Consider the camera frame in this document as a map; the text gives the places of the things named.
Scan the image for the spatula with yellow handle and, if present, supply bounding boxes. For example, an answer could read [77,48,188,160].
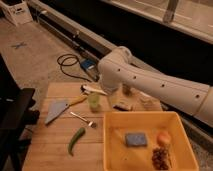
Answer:
[45,95,87,125]

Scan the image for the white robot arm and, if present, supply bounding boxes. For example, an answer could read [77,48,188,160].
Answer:
[98,46,213,128]

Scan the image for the green paper cup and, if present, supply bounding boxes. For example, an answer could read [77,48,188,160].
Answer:
[87,93,100,111]

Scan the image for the small dark box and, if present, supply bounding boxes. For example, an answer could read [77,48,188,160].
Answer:
[112,101,132,111]

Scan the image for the blue and black device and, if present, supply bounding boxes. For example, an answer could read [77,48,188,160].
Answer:
[80,59,99,82]

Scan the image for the metal fork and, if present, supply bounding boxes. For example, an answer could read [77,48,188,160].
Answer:
[69,112,97,128]

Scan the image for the green chili pepper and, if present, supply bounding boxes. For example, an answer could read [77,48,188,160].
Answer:
[68,127,86,156]

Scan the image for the blue sponge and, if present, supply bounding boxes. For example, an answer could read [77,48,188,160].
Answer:
[125,133,147,147]

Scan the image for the yellow plastic bin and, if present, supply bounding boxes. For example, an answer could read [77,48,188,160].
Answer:
[102,111,200,171]

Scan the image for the orange fruit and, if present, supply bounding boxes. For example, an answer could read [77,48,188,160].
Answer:
[157,131,171,147]

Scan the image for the bunch of dark grapes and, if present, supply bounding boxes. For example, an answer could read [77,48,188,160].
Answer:
[152,147,171,170]

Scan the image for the black chair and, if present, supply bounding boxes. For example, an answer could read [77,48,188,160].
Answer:
[0,54,40,171]

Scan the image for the white crate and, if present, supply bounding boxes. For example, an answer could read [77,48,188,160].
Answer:
[0,0,33,26]

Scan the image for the black cable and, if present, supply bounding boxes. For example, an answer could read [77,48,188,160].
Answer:
[56,53,93,83]

